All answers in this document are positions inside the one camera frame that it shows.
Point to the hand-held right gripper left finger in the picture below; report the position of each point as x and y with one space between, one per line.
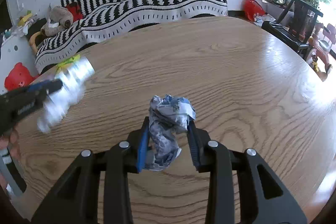
143 150

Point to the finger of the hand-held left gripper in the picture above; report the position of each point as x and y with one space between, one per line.
50 87

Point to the scattered papers on floor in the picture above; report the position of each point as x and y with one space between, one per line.
263 19

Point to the black wooden chair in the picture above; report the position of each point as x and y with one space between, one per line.
302 22

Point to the person's left hand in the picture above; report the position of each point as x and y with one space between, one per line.
13 142

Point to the red plastic bag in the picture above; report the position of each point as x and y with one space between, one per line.
252 8

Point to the red cushion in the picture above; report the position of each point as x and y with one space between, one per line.
75 10

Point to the white toy storage box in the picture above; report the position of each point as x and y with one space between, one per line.
15 50

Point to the blue printed wrapper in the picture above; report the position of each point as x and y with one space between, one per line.
168 113

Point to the red bear toy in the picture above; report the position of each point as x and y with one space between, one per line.
19 78

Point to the pink ride-on toy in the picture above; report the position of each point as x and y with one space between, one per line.
321 53

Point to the yellow green snack packet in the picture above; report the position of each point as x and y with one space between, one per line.
68 60

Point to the clear plastic bag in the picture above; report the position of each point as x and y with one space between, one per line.
71 85

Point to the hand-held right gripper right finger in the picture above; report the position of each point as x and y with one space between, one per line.
195 150

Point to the yellow toy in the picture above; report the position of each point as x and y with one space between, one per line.
25 18

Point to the brown plush toy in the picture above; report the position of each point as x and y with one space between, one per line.
56 20

